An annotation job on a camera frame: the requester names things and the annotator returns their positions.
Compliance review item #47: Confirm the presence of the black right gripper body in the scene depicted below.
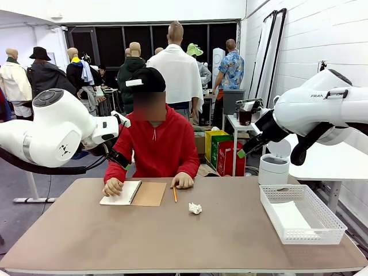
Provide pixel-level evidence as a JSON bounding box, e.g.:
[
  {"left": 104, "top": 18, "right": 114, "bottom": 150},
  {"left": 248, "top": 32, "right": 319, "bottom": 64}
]
[{"left": 254, "top": 109, "right": 290, "bottom": 143}]

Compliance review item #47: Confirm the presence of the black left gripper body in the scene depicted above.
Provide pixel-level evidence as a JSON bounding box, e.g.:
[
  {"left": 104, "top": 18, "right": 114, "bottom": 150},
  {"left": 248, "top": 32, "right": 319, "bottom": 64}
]
[{"left": 86, "top": 143, "right": 123, "bottom": 163}]

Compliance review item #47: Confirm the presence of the spiral notebook brown cover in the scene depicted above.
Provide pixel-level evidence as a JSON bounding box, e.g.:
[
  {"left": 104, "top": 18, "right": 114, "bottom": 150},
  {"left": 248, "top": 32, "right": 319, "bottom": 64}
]
[{"left": 99, "top": 180, "right": 167, "bottom": 207}]

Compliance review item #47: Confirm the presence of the person's right forearm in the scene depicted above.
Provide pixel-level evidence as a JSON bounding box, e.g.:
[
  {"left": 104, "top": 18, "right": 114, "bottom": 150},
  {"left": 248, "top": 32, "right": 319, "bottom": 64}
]
[{"left": 103, "top": 149, "right": 127, "bottom": 183}]

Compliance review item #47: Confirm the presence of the person's right hand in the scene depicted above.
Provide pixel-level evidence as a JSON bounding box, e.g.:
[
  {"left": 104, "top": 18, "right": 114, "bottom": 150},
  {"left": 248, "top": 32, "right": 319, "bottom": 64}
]
[{"left": 102, "top": 177, "right": 125, "bottom": 198}]

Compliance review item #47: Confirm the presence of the person's left hand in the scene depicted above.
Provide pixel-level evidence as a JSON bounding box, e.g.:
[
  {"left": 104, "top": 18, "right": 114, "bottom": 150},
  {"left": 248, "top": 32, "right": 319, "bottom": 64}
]
[{"left": 171, "top": 171, "right": 195, "bottom": 190}]

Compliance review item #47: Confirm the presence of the glass jar dark liquid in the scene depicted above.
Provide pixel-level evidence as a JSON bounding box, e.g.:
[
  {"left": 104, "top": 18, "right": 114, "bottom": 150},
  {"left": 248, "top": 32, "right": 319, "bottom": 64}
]
[{"left": 238, "top": 103, "right": 254, "bottom": 127}]

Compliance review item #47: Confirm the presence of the red paper bag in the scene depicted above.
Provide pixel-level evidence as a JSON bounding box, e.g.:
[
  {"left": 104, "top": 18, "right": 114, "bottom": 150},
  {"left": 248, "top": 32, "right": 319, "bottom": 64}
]
[{"left": 217, "top": 140, "right": 247, "bottom": 177}]

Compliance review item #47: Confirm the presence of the small white side table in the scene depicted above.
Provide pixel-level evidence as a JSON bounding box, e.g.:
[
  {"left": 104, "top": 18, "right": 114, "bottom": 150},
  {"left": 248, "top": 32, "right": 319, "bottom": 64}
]
[{"left": 226, "top": 114, "right": 261, "bottom": 177}]

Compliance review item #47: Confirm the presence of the white round trash bin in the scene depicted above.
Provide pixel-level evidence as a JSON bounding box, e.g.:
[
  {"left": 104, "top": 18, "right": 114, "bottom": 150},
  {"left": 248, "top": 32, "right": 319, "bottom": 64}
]
[{"left": 258, "top": 139, "right": 292, "bottom": 186}]

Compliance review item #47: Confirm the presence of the green paper bag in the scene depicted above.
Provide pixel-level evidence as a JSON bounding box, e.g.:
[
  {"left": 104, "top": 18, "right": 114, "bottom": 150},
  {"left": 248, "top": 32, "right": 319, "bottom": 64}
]
[{"left": 211, "top": 135, "right": 234, "bottom": 173}]

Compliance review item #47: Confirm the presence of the person in red hoodie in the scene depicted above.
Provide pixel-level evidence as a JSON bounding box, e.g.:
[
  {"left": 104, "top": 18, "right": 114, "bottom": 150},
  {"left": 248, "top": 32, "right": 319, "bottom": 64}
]
[{"left": 103, "top": 103, "right": 201, "bottom": 185}]

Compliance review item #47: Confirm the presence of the grey cabinet box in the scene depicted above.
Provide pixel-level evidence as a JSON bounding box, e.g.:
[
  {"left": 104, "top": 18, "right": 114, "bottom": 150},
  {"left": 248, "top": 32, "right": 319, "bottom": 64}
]
[{"left": 223, "top": 89, "right": 246, "bottom": 116}]

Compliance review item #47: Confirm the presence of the brown cardboard box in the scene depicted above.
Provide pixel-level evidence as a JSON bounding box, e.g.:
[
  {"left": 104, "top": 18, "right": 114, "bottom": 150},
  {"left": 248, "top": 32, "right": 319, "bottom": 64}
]
[{"left": 195, "top": 135, "right": 206, "bottom": 156}]

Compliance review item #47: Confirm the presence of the grey-green cloth bundle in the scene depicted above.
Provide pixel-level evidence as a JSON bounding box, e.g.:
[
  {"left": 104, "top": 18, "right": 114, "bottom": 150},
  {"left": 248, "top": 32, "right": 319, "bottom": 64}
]
[{"left": 193, "top": 125, "right": 213, "bottom": 140}]

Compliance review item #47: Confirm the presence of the background work table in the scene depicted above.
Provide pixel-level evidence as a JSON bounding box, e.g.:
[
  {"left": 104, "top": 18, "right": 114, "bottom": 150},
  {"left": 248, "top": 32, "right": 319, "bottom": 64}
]
[{"left": 96, "top": 86, "right": 120, "bottom": 116}]

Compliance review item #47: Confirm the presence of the mannequin in floral shirt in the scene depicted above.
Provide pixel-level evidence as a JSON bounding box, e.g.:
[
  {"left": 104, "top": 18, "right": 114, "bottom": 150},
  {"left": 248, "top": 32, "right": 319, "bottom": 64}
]
[{"left": 212, "top": 39, "right": 245, "bottom": 130}]

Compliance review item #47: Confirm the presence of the black framed white panel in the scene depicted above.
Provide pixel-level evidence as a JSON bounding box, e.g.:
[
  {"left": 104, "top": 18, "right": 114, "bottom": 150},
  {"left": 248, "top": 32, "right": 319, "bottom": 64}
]
[
  {"left": 248, "top": 10, "right": 278, "bottom": 100},
  {"left": 266, "top": 7, "right": 288, "bottom": 110}
]

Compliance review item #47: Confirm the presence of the background person in black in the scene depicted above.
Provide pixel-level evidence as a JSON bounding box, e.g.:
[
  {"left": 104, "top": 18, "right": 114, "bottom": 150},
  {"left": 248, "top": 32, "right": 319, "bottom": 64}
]
[{"left": 97, "top": 64, "right": 109, "bottom": 87}]

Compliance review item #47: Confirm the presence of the mannequin in dark puffer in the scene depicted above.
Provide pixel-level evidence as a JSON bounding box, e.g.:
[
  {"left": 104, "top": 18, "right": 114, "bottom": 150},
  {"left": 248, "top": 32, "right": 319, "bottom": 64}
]
[{"left": 117, "top": 41, "right": 147, "bottom": 116}]

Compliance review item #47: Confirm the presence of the mannequin with yellow collar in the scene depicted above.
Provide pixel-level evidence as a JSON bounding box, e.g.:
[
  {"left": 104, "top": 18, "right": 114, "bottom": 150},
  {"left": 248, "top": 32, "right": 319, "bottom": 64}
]
[{"left": 66, "top": 47, "right": 100, "bottom": 116}]

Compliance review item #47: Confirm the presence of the white tower fan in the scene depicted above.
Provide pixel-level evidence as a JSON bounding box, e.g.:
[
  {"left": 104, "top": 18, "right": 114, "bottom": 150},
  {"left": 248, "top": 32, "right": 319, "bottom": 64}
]
[{"left": 212, "top": 47, "right": 226, "bottom": 78}]

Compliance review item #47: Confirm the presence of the black baseball cap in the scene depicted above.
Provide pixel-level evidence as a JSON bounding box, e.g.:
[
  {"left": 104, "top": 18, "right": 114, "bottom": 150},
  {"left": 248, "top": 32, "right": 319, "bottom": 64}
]
[{"left": 125, "top": 67, "right": 167, "bottom": 93}]

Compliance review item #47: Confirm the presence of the mannequin with black hat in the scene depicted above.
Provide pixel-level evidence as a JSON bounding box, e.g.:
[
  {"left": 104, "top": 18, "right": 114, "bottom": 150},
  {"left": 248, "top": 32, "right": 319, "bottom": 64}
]
[{"left": 27, "top": 46, "right": 77, "bottom": 98}]

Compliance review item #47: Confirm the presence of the mannequin with green hat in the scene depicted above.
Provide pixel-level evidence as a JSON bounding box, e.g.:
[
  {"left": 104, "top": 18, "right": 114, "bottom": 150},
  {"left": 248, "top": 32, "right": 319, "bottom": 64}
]
[{"left": 186, "top": 43, "right": 212, "bottom": 89}]

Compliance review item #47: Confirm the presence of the mannequin in white cape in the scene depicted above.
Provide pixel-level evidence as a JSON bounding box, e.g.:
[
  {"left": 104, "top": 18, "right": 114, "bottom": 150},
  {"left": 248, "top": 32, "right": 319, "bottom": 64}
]
[{"left": 145, "top": 21, "right": 205, "bottom": 123}]

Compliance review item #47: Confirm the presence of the white plastic mesh basket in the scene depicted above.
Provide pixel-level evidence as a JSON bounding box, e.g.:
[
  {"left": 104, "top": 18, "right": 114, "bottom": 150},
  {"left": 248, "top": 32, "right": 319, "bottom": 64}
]
[{"left": 259, "top": 184, "right": 348, "bottom": 246}]

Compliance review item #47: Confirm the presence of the mannequin in cream jacket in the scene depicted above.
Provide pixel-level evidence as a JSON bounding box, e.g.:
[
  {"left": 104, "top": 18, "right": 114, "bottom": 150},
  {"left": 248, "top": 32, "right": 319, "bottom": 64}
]
[{"left": 0, "top": 48, "right": 33, "bottom": 120}]

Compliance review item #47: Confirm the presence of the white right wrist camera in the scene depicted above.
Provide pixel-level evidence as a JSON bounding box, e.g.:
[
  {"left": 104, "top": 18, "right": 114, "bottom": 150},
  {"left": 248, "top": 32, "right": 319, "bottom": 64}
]
[{"left": 243, "top": 99, "right": 264, "bottom": 113}]

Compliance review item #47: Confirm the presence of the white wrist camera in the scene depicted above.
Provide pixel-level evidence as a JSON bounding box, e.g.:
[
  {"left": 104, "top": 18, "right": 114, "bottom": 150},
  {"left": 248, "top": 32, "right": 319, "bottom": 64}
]
[
  {"left": 243, "top": 99, "right": 264, "bottom": 113},
  {"left": 110, "top": 110, "right": 132, "bottom": 128}
]

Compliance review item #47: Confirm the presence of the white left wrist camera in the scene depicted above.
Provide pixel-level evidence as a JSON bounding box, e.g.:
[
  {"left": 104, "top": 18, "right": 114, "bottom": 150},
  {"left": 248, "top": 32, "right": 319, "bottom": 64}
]
[{"left": 110, "top": 110, "right": 132, "bottom": 128}]

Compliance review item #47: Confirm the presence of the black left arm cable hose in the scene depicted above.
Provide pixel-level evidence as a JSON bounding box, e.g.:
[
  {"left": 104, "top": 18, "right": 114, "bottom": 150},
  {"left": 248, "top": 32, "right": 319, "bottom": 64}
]
[{"left": 0, "top": 147, "right": 116, "bottom": 175}]

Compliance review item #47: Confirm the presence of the dark window wall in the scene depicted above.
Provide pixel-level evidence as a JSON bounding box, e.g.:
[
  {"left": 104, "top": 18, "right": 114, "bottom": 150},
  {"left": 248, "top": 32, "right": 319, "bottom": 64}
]
[{"left": 64, "top": 19, "right": 242, "bottom": 75}]

